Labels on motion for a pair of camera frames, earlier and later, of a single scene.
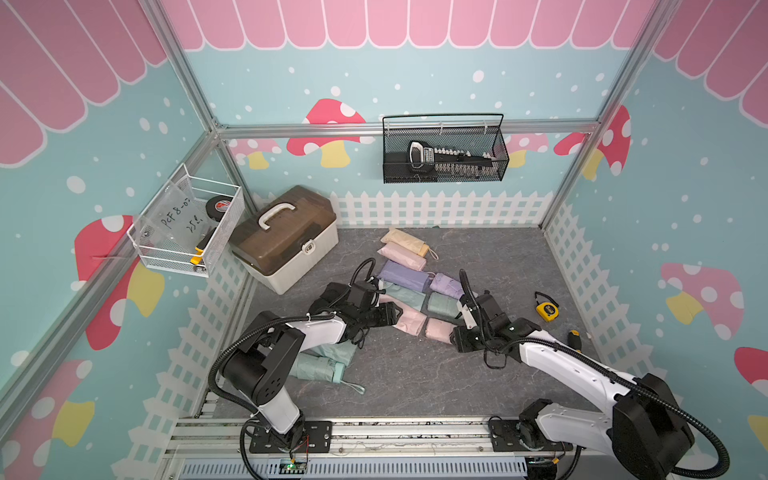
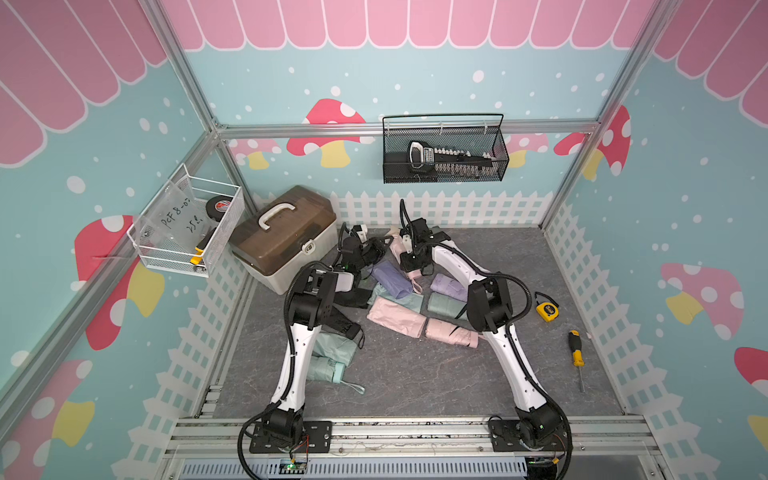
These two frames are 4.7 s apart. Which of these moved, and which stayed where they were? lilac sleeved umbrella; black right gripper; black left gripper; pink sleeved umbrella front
Moved: black left gripper; black right gripper
Stayed: pink sleeved umbrella front; lilac sleeved umbrella
